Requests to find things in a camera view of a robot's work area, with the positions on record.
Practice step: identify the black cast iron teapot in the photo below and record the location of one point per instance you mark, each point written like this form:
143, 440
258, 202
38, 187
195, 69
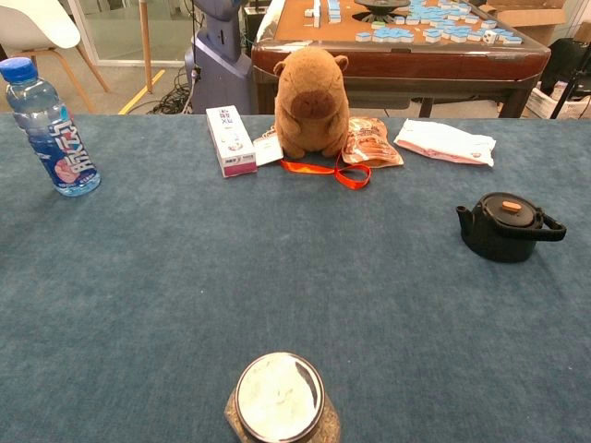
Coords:
498, 240

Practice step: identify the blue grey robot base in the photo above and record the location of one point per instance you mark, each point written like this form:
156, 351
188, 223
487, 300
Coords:
221, 69

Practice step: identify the white ID badge card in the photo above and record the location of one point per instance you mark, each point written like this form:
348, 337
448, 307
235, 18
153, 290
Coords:
268, 150

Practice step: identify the white purple toothpaste box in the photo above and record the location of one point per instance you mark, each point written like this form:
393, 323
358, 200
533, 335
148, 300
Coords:
231, 138

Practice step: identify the orange snack packet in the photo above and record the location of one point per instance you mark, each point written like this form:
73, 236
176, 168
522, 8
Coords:
374, 143

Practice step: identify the blue felt table cloth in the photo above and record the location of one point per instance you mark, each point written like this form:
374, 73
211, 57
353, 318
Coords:
184, 277

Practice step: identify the brown capybara plush toy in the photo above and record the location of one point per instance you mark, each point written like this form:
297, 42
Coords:
309, 92

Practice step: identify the white wet wipes pack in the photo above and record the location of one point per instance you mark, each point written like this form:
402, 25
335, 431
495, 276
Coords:
443, 140

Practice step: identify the glass jar metal lid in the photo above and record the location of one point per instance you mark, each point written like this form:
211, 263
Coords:
277, 397

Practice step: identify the blue mahjong tile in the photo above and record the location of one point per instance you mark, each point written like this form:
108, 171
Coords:
513, 39
363, 36

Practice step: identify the brown mahjong table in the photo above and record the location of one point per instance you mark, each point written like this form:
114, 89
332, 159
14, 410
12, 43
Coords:
415, 60

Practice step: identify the wooden pole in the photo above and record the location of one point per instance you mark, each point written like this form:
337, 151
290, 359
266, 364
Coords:
147, 46

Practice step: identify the black round table centre dish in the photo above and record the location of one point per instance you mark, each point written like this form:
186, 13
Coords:
381, 4

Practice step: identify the blue cap water bottle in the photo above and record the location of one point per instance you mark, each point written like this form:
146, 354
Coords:
55, 138

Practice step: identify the white face mahjong tile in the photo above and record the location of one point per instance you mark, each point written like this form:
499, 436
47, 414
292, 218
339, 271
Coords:
489, 36

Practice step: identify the white printed carton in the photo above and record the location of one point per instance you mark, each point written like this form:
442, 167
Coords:
540, 104

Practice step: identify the black tripod stand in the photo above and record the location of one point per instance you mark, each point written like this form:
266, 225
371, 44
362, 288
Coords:
564, 96

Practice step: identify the brown cardboard box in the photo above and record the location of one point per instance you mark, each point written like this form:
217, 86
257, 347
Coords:
531, 18

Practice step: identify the white chair wooden legs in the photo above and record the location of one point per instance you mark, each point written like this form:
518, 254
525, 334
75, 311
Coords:
32, 23

